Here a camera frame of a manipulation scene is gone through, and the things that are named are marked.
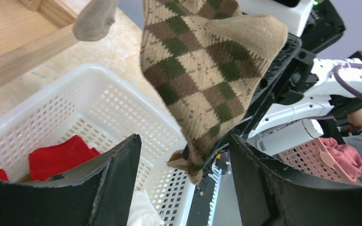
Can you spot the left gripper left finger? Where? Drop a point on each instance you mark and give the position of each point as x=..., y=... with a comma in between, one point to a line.
x=96, y=193

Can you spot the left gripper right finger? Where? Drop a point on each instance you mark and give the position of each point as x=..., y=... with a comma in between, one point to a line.
x=306, y=200

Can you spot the white sock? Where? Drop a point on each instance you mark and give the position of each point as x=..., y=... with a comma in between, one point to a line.
x=142, y=212

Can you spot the white plastic basket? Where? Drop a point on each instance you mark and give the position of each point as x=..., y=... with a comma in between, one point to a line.
x=94, y=103

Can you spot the brown argyle sock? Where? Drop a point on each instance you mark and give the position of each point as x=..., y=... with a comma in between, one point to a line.
x=205, y=58

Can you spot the cream thin sock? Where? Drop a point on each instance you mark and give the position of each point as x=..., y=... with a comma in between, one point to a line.
x=94, y=21

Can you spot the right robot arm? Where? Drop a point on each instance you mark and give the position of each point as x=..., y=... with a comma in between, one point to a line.
x=298, y=85

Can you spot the wooden hanger stand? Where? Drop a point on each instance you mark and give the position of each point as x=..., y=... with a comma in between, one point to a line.
x=32, y=32

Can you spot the pink plastic basket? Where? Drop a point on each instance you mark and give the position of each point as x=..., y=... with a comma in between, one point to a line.
x=313, y=158

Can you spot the pink cloth in basket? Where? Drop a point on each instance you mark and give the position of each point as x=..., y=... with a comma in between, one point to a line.
x=346, y=156

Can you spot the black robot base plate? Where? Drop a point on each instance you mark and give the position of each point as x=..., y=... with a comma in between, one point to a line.
x=257, y=205

